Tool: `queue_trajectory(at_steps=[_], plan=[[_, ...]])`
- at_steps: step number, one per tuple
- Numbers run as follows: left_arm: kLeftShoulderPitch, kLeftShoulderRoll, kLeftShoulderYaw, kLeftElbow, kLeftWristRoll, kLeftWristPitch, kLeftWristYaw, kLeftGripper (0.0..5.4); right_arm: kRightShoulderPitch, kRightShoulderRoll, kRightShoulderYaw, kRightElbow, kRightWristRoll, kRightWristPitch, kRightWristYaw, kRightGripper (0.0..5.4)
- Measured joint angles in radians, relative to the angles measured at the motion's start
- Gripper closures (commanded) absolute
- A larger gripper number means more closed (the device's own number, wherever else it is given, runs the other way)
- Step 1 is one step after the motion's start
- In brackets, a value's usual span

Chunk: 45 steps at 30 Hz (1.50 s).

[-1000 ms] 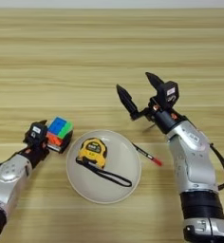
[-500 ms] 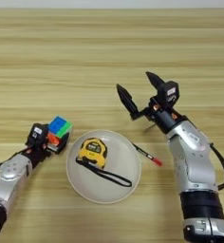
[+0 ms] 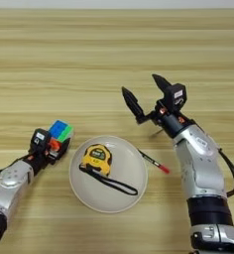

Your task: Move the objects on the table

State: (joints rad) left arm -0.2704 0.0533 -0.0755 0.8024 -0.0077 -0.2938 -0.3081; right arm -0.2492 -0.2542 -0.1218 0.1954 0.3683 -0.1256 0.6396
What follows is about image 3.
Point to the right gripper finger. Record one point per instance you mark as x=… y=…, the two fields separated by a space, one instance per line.
x=161 y=82
x=132 y=101

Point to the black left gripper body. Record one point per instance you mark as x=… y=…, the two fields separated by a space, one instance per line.
x=41 y=159

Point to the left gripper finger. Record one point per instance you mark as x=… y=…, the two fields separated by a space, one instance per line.
x=62 y=149

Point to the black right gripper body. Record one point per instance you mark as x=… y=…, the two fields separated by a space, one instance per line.
x=171 y=124

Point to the colourful puzzle cube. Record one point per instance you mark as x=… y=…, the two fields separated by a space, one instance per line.
x=59 y=129

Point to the yellow black tape measure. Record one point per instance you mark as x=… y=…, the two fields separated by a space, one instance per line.
x=95 y=158

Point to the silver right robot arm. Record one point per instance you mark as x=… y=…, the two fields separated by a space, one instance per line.
x=201 y=165

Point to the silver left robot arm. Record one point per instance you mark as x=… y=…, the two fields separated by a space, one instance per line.
x=10 y=188

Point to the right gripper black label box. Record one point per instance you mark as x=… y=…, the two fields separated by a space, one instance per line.
x=175 y=96

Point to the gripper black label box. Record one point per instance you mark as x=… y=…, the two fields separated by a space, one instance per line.
x=175 y=96
x=39 y=138

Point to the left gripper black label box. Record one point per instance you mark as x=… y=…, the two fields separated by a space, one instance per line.
x=39 y=138

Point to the black red pen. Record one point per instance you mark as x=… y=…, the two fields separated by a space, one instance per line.
x=153 y=162

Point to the round white plate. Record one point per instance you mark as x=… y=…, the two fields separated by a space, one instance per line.
x=122 y=178

